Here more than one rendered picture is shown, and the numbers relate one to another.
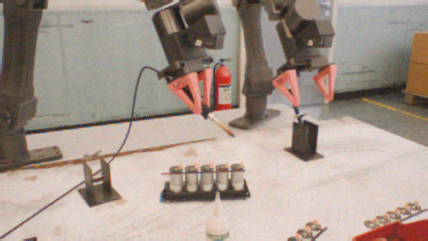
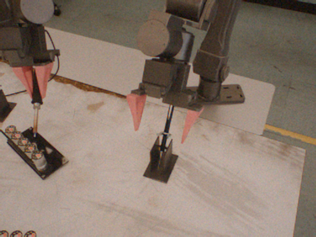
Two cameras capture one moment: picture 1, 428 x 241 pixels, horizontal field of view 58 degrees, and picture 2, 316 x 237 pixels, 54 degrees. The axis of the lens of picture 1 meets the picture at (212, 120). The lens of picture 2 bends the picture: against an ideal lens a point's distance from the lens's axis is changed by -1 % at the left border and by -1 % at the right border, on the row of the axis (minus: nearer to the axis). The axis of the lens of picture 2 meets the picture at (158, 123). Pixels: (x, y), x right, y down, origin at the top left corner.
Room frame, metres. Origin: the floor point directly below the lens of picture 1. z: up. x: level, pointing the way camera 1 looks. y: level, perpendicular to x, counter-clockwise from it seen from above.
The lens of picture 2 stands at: (0.56, -0.53, 1.35)
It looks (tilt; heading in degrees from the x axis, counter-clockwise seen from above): 47 degrees down; 47
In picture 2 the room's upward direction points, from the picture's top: straight up
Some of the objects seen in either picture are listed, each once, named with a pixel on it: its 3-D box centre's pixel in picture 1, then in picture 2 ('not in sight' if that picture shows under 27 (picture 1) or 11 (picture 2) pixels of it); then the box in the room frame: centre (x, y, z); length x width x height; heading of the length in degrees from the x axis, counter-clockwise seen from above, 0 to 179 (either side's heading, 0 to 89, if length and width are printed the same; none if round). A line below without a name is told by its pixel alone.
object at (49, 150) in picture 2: (206, 190); (37, 152); (0.66, 0.01, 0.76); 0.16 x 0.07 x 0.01; 95
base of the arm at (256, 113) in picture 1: (256, 106); (209, 85); (1.12, -0.13, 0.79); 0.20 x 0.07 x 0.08; 142
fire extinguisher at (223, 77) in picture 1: (223, 88); not in sight; (3.44, -0.09, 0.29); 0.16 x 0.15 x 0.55; 114
